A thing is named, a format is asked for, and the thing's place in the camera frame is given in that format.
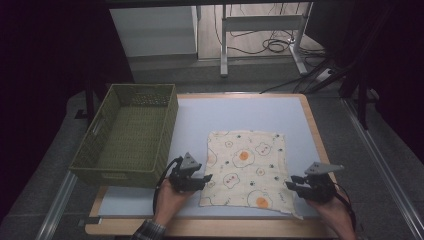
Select green woven plastic basket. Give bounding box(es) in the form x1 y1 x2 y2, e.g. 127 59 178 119
68 83 180 190

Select white cabinet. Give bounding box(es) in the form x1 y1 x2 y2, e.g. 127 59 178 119
109 5 199 62

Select white metal desk frame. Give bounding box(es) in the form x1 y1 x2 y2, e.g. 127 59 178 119
219 3 314 78

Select person's right hand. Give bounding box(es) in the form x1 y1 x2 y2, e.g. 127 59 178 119
307 186 358 240

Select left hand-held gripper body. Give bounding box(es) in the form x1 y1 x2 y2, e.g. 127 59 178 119
168 152 203 193

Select black tape piece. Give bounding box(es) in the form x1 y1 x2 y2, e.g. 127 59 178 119
78 216 103 227

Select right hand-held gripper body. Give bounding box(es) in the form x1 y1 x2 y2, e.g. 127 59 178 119
301 162 345 203

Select person's left hand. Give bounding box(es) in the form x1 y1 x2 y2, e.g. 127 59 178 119
152 181 194 228

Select hand-held gripper black cable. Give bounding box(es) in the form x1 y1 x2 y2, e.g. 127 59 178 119
152 156 184 214
333 183 358 231

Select black metal stand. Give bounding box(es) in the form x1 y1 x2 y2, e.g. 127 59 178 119
357 74 369 131

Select white power strip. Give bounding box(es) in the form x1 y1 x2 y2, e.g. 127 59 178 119
314 68 334 83

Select long black floor cable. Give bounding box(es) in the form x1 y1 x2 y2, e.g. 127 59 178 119
259 58 334 95

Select coiled black floor cables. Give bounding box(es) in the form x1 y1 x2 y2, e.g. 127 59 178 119
213 3 326 56

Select aluminium rail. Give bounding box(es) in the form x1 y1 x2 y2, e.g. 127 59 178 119
341 98 424 234
34 171 78 240

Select right hand-held gripper black cable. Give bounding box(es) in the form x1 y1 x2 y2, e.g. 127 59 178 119
333 183 358 231

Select cream egg-print cloth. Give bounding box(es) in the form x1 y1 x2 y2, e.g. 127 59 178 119
199 129 304 221

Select left hand-held gripper black cable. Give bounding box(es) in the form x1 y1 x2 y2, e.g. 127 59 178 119
152 156 184 214

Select light grey table mat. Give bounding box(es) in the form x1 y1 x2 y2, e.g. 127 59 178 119
97 96 323 219

